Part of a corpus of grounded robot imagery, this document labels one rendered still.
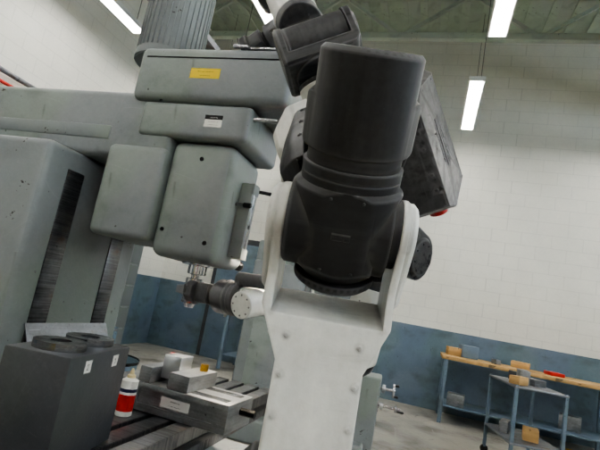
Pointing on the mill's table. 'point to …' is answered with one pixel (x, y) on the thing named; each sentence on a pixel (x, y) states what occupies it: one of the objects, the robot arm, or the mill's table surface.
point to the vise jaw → (191, 380)
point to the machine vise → (190, 403)
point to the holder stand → (60, 391)
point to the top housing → (216, 79)
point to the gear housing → (212, 129)
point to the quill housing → (202, 204)
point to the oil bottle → (127, 395)
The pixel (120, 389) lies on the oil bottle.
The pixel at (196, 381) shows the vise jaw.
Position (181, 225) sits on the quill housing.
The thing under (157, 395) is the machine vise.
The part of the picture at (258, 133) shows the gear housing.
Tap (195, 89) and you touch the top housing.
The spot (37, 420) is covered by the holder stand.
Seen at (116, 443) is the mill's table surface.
